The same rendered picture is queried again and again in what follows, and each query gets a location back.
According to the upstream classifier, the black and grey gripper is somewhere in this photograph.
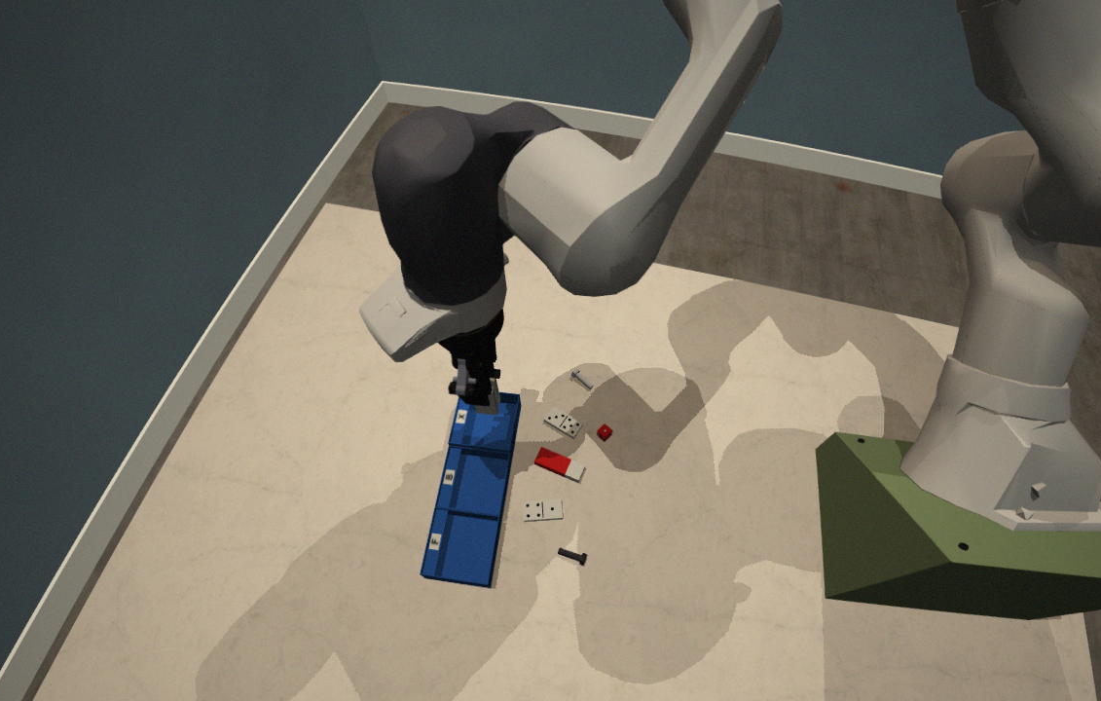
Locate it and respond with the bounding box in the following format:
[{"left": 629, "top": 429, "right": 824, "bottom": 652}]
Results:
[{"left": 438, "top": 308, "right": 504, "bottom": 415}]

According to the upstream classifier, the white domino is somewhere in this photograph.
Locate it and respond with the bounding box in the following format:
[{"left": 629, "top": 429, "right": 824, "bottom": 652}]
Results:
[
  {"left": 544, "top": 406, "right": 584, "bottom": 439},
  {"left": 523, "top": 499, "right": 563, "bottom": 522}
]

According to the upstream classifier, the red and white eraser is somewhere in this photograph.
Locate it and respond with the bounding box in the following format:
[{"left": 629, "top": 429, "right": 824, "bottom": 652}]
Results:
[{"left": 534, "top": 447, "right": 585, "bottom": 483}]

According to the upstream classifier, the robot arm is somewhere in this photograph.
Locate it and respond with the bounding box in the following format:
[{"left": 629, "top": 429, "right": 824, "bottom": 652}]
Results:
[{"left": 359, "top": 0, "right": 1101, "bottom": 532}]

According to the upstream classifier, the blue bin rack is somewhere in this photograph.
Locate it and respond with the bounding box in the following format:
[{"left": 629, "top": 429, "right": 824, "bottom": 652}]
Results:
[{"left": 419, "top": 392, "right": 521, "bottom": 588}]

